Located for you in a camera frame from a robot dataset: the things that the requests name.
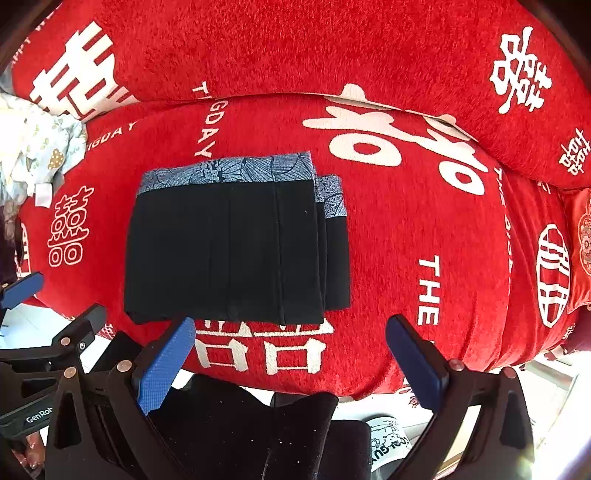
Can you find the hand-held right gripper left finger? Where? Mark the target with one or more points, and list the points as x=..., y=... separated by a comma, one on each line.
x=164, y=367

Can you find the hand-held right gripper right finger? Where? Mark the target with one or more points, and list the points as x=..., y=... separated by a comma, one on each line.
x=413, y=362

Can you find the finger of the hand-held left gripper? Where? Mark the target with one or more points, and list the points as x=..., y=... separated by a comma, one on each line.
x=76, y=330
x=23, y=288

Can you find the black pants with grey waistband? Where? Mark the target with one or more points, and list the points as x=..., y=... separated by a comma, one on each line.
x=207, y=254

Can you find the person's left hand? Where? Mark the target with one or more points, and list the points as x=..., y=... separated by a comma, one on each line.
x=32, y=454

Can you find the white printed slipper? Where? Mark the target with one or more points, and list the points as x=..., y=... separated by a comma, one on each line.
x=388, y=443

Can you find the person's black trouser legs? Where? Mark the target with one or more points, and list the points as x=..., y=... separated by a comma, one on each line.
x=258, y=434

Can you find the red printed blanket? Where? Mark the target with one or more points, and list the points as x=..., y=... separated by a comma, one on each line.
x=392, y=221

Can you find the white patterned cloth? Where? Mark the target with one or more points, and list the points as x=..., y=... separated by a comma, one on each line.
x=32, y=138

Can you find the red embroidered cushion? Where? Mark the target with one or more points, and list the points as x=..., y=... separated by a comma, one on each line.
x=579, y=249

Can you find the red printed backrest cover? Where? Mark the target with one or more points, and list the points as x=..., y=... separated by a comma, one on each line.
x=300, y=46

